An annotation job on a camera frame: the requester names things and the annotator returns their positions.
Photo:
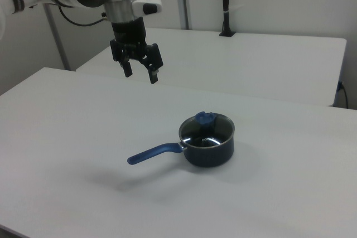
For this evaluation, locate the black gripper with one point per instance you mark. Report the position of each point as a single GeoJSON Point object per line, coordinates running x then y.
{"type": "Point", "coordinates": [129, 36]}

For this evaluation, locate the glass lid blue knob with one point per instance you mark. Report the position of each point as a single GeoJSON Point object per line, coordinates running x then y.
{"type": "Point", "coordinates": [205, 129]}

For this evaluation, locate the white table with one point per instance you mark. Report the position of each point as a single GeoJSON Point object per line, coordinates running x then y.
{"type": "Point", "coordinates": [223, 62]}

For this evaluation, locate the black pole with clamp base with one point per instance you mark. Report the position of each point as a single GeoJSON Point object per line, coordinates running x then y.
{"type": "Point", "coordinates": [226, 4]}

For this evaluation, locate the grey metal frame post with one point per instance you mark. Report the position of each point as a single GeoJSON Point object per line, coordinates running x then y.
{"type": "Point", "coordinates": [57, 40]}

